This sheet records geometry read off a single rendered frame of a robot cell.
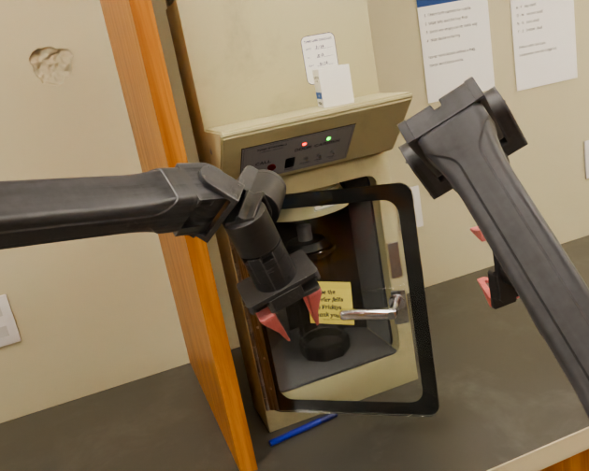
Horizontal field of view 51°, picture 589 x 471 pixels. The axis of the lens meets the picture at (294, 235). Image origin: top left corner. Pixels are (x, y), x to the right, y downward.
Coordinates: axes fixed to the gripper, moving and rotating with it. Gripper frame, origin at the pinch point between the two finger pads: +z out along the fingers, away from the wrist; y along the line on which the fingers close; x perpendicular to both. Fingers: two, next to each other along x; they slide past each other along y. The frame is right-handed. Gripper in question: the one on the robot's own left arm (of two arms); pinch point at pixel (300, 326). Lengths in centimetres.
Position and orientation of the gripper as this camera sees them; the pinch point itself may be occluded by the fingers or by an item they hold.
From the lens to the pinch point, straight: 85.6
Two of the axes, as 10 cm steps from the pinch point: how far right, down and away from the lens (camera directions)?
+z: 3.6, 7.8, 5.2
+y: -8.8, 4.7, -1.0
